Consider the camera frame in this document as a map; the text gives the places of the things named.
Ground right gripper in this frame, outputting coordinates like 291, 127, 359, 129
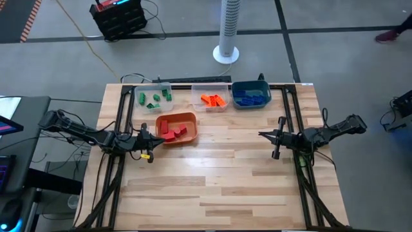
258, 115, 305, 161

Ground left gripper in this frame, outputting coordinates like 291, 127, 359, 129
127, 122, 166, 164

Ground orange plastic bin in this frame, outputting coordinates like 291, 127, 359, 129
154, 111, 198, 146

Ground teal plastic bin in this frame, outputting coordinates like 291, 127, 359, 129
230, 79, 273, 110

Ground clear labelled plastic container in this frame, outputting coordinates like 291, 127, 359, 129
191, 82, 230, 113

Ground clear cup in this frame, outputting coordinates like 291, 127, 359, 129
67, 194, 80, 209

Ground white tower fan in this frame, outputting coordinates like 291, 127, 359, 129
212, 0, 241, 65

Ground black crate with red lid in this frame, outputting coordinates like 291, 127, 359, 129
89, 0, 149, 42

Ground dark grey desk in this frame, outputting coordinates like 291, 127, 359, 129
0, 95, 52, 194

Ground dark tablet screen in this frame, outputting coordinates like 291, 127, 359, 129
0, 115, 24, 136

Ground white sheet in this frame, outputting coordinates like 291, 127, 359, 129
0, 96, 22, 121

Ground person's foot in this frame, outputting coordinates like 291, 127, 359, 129
375, 30, 400, 44

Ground backlit keyboard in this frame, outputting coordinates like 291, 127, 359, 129
0, 154, 17, 194

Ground black glowing mouse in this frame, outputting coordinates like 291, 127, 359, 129
0, 198, 23, 230

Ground person's leg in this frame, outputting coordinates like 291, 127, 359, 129
396, 14, 412, 35

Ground black mat striped edge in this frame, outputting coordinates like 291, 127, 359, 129
0, 0, 43, 43

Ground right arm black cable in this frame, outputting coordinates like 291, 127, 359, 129
302, 107, 330, 156

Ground black aluminium table frame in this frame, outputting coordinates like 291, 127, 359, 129
73, 82, 351, 232

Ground black crate cables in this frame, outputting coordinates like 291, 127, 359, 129
136, 0, 167, 41

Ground yellow cable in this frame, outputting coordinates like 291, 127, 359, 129
56, 0, 123, 81

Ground black device with cables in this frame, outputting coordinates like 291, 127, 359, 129
382, 89, 412, 133

